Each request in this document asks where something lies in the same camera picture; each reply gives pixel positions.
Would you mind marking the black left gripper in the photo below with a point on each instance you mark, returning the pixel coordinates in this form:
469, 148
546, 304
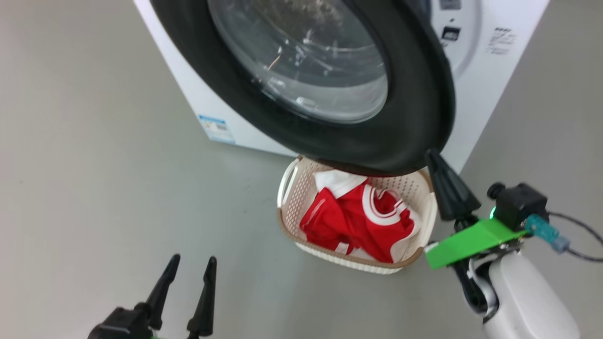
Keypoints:
122, 325

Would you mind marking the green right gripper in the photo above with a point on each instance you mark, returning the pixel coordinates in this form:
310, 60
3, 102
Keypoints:
471, 242

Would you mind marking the black round glass washer door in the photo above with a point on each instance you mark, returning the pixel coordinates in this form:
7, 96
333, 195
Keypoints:
410, 122

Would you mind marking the red and white garment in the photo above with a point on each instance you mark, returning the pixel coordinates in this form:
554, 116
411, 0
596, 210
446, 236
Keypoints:
353, 221

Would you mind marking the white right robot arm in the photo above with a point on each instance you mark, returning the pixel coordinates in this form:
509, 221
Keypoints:
527, 301

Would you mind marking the white front-load washing machine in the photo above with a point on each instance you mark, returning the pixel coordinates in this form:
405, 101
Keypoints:
480, 94

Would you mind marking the cream perforated basket brown rim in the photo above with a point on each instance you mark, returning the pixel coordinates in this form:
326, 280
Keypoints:
294, 197

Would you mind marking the black door latch socket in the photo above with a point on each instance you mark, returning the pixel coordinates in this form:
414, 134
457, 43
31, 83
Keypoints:
451, 33

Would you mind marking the small printed text label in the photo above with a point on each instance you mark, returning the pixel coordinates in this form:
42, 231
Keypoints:
501, 41

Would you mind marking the blue energy label sticker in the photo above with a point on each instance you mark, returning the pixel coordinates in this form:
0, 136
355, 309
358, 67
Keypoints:
216, 129

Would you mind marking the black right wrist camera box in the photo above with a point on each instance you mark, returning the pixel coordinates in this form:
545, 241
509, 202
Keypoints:
520, 205

